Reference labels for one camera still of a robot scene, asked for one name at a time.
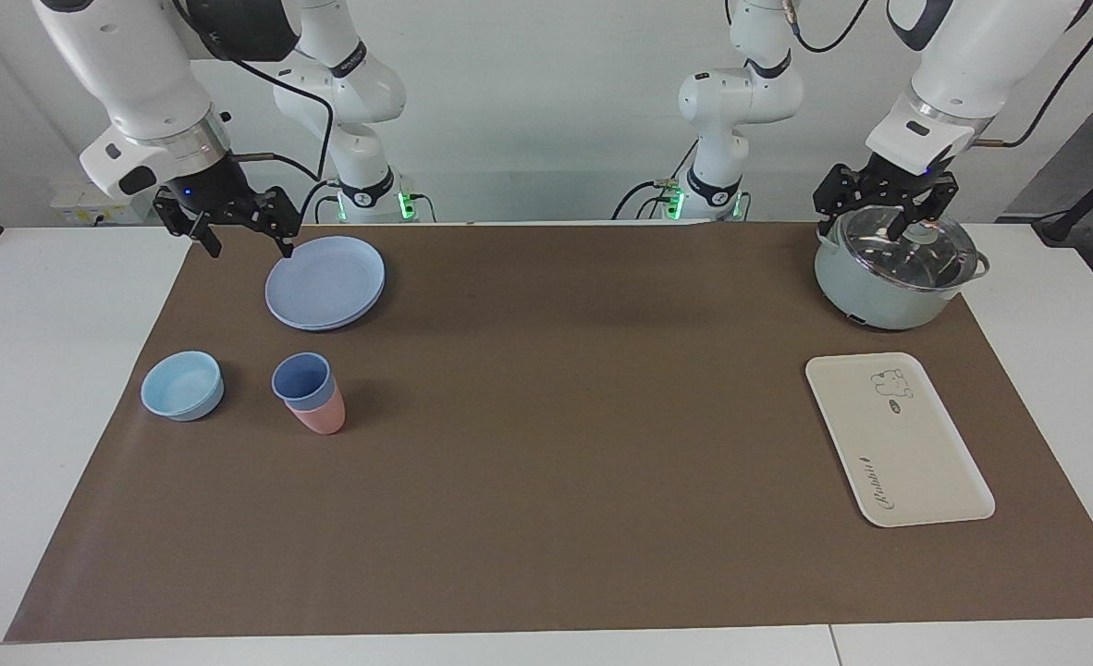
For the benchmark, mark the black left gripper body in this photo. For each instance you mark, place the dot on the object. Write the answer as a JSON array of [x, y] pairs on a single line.
[[884, 190]]

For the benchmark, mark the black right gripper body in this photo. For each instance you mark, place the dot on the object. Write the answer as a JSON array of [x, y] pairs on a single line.
[[218, 190]]

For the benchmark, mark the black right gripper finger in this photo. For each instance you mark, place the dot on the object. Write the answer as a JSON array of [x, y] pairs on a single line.
[[208, 236], [286, 233]]

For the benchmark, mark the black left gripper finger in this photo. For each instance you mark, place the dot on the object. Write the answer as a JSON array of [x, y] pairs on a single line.
[[902, 227], [825, 226]]

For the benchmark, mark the blue ribbed plastic cup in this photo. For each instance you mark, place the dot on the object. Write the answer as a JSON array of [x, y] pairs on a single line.
[[302, 379]]

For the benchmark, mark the pink plastic cup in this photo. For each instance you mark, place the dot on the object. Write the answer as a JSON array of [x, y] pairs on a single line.
[[323, 421]]

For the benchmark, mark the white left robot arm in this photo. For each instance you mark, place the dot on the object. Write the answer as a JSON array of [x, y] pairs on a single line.
[[963, 65]]

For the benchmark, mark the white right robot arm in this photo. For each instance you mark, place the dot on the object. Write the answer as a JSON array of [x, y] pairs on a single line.
[[140, 74]]

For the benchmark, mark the cream rectangular rabbit tray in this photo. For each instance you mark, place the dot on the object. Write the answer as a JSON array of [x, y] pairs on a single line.
[[898, 444]]

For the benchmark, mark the lavender blue round plate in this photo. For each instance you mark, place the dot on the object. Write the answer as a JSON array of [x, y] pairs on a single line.
[[325, 282]]

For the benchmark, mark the pale green cooking pot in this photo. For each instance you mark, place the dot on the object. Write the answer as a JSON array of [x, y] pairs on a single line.
[[865, 296]]

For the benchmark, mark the white power strip box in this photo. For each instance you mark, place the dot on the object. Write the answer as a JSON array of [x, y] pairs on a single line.
[[93, 199]]

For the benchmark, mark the light blue small bowl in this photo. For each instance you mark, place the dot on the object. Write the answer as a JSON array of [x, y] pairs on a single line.
[[181, 388]]

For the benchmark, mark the black stand leg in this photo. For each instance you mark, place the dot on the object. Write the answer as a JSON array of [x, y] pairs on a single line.
[[1078, 208]]

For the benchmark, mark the brown table mat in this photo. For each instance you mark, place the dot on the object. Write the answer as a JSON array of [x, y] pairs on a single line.
[[556, 444]]

